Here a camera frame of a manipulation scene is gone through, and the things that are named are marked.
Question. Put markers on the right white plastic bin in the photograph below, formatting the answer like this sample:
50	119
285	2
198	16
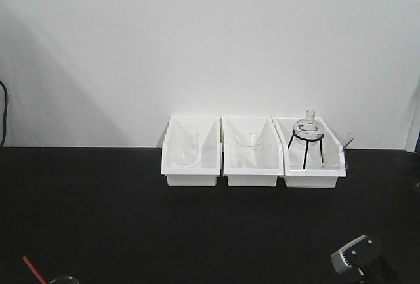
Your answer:
314	176

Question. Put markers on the white plastic bin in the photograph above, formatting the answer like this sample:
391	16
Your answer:
314	176
208	167
269	155

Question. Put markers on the left white plastic bin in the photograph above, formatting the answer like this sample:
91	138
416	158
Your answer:
208	167

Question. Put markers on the red plastic spoon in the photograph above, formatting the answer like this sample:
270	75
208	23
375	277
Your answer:
34	271

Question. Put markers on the round glass flask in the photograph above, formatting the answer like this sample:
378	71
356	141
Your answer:
308	128

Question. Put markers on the tall clear glass beaker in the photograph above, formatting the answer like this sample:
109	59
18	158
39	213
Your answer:
186	145

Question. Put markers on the clear glass test tube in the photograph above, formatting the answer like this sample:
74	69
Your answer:
332	160

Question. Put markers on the middle white plastic bin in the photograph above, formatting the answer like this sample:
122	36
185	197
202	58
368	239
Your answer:
269	155

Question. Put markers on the black wire tripod stand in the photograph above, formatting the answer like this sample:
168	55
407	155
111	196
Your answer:
307	141

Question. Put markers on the clear glass container rim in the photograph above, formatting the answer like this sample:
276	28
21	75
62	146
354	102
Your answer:
64	279

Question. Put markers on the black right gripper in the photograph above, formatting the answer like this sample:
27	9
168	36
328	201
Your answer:
378	271

